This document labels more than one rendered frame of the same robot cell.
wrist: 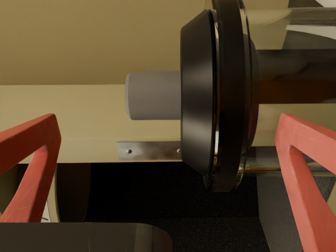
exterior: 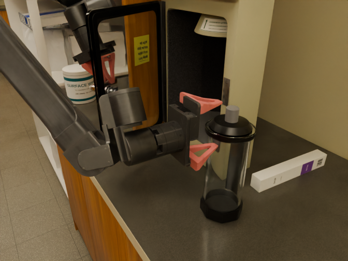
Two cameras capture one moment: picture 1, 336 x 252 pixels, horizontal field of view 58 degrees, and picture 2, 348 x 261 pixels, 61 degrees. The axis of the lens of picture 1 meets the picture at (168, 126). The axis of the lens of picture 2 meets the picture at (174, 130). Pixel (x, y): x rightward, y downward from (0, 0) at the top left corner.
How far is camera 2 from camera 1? 0.49 m
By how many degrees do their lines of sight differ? 35
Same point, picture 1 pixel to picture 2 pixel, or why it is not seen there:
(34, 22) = not seen: outside the picture
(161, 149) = (226, 95)
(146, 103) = (228, 114)
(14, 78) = not seen: outside the picture
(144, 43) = (317, 53)
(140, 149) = (227, 87)
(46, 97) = (260, 38)
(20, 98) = (260, 26)
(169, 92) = (230, 120)
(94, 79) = (302, 10)
